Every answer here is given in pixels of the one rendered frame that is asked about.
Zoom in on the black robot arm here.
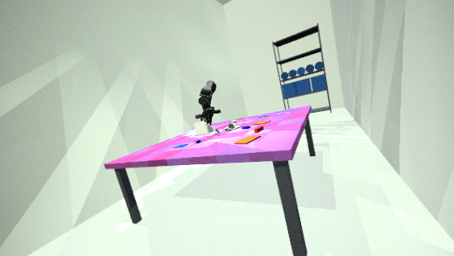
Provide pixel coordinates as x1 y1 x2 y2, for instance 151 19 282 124
198 81 217 124

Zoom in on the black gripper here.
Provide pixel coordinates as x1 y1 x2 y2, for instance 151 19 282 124
196 104 221 125

